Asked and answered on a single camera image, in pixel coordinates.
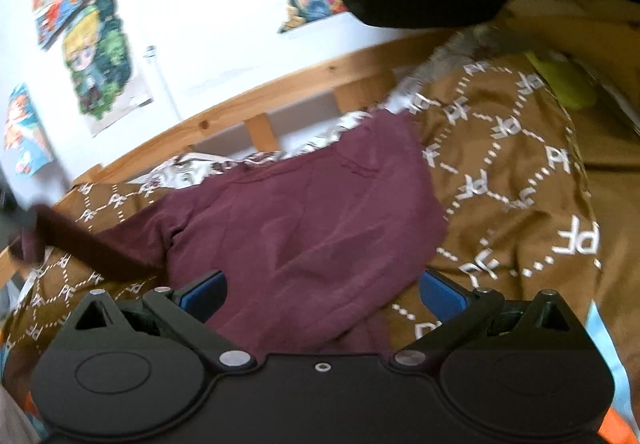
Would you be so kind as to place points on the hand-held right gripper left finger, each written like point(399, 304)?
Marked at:
point(202, 295)

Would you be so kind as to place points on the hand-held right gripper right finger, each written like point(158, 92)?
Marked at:
point(441, 295)

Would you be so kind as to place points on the purple cloth towel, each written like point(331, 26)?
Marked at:
point(305, 229)

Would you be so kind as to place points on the brown patterned blanket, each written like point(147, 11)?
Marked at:
point(505, 164)

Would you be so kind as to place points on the light blue cloth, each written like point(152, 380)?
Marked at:
point(612, 359)

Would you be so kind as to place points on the white patterned bed sheet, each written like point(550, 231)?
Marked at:
point(350, 123)

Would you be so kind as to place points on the orange cloth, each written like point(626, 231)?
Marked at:
point(622, 431)

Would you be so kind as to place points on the yellow-green object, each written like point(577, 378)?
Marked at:
point(567, 82)

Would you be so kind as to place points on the wooden bed frame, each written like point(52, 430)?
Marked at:
point(295, 74)

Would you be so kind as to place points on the orange-haired figure wall poster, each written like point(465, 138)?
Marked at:
point(25, 134)

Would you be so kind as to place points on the blond figure wall poster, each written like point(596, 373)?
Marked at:
point(97, 64)

